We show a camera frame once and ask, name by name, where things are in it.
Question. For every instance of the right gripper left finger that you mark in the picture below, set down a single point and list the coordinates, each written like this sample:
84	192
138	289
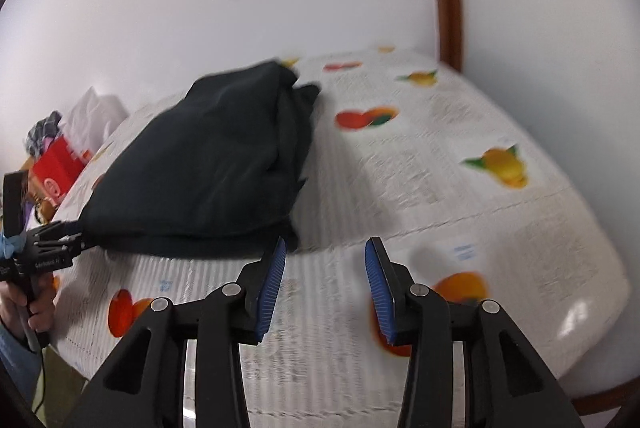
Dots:
141	383

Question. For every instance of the red paper bag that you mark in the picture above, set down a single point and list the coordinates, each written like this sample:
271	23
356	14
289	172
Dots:
58	169

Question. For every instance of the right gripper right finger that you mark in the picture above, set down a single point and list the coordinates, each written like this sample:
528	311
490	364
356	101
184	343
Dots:
506	383

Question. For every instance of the white Miniso bag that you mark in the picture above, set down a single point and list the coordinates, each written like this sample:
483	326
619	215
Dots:
91	122

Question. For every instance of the black sweatshirt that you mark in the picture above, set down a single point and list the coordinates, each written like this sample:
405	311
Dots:
214	176

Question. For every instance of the plaid grey cloth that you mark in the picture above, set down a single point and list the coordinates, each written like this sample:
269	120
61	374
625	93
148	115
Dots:
42	134

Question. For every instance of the person's left hand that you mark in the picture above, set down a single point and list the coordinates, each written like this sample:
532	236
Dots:
42	309

